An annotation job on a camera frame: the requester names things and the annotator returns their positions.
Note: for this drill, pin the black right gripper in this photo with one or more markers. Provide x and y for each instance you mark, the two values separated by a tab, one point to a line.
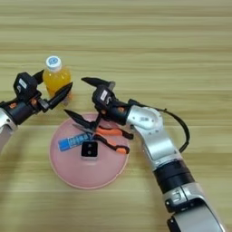
116	111

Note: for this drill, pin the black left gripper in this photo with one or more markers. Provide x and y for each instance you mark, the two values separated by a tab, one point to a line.
22	110

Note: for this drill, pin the orange juice bottle white cap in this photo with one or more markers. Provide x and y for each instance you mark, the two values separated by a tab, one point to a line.
56	80

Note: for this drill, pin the orange black needle-nose pliers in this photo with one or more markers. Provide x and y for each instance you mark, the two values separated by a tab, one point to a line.
111	131

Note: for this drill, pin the pink round plate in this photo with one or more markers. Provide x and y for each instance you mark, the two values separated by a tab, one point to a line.
78	172

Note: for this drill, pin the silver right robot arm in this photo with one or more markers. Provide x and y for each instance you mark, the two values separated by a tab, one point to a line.
157	142

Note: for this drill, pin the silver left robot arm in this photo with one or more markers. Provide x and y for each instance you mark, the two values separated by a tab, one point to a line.
4	127

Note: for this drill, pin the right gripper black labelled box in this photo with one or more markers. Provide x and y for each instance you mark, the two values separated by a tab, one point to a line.
102	96

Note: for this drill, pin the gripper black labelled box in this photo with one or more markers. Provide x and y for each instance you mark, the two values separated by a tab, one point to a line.
24	86
102	96

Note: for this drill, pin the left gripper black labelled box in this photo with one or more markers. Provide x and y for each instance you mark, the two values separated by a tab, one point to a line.
24	86

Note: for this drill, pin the blue wrapped packet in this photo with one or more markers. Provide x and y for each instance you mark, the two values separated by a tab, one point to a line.
68	143

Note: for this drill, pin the black square block white base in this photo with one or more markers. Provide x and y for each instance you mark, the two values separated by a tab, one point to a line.
89	149

